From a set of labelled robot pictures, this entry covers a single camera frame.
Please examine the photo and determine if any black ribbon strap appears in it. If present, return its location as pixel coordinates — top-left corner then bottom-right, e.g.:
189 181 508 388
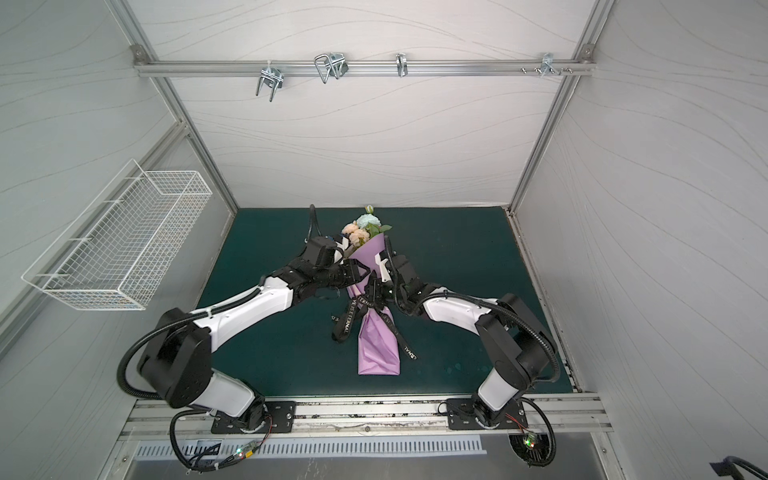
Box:
331 286 419 361

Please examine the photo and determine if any mint fake flower stem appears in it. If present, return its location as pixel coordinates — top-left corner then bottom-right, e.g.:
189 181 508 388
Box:
355 205 392 238

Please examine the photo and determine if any pink purple wrapping paper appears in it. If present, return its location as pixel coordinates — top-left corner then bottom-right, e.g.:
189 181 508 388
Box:
351 234 401 376

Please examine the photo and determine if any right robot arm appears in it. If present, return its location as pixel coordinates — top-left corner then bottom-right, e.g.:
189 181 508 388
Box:
376 253 562 424

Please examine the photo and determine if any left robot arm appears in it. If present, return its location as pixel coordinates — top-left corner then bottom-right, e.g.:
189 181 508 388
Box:
116 236 371 418

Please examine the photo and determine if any green table mat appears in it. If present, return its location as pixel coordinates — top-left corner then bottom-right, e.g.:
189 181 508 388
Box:
199 207 542 397

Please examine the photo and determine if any metal U-bolt clamp left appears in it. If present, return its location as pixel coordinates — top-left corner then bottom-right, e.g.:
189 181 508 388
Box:
255 64 284 102

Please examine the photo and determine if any metal u-bolt clamp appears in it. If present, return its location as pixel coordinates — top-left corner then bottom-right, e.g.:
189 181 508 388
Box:
313 52 349 84
255 64 284 102

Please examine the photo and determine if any metal U-bolt clamp middle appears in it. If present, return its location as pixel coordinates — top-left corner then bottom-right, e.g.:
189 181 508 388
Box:
313 52 349 84

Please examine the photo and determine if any white vent grille strip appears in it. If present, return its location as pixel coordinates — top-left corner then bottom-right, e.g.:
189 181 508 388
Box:
134 435 487 461

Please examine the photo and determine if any metal bolt clamp right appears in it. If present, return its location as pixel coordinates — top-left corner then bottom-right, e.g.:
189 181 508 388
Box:
520 53 574 77

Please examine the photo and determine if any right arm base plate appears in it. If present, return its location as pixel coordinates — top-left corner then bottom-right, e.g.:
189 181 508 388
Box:
438 396 528 431

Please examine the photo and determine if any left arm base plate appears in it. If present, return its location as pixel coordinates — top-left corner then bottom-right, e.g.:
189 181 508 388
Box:
211 400 297 435

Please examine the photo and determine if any white wire basket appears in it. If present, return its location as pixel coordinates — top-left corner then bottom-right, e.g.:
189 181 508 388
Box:
21 160 212 311

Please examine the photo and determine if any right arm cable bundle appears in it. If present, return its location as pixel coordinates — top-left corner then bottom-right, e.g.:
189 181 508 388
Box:
508 397 558 468

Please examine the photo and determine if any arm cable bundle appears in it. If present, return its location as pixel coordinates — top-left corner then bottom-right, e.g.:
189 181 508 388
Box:
508 397 558 468
168 407 274 474

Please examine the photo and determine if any metal bracket clamp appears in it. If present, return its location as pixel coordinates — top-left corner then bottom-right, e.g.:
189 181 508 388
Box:
395 53 408 78

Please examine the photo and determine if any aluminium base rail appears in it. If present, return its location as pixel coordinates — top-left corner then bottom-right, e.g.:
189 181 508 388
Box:
118 393 614 440

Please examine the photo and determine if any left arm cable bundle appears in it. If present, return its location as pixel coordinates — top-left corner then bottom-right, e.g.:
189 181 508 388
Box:
168 407 274 474

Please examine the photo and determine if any aluminium crossbar rail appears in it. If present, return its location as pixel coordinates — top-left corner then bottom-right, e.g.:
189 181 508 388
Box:
134 57 597 78

